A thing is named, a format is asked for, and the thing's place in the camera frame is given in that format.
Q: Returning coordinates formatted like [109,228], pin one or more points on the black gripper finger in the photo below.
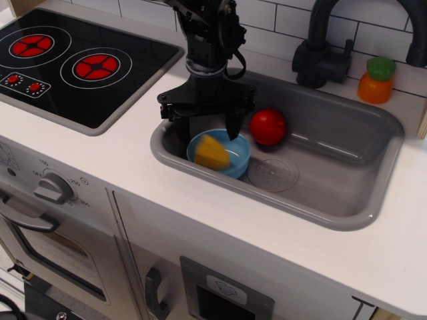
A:
[234,122]
[182,128]

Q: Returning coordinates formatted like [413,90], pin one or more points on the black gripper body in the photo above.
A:
[211,96]

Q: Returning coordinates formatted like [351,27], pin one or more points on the yellow toy corn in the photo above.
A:
[210,153]

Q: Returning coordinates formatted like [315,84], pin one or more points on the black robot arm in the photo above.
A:
[214,35]

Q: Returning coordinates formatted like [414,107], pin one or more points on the light blue bowl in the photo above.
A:
[238,150]

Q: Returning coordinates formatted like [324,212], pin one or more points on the grey sink basin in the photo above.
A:
[332,167]

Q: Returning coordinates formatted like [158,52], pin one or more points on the red toy tomato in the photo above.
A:
[268,127]

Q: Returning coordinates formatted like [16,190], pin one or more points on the black toy stovetop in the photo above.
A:
[75,73]

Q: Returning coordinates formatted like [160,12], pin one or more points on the grey oven knob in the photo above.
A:
[53,189]

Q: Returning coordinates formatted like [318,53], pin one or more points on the orange toy carrot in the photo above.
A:
[377,83]

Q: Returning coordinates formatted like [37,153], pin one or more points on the white oven door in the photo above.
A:
[78,259]

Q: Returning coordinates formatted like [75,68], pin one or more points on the grey dishwasher panel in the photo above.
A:
[211,295]

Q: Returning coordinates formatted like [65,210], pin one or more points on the grey cabinet door handle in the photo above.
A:
[152,281]

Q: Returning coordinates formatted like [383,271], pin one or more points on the grey oven door handle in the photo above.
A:
[25,216]

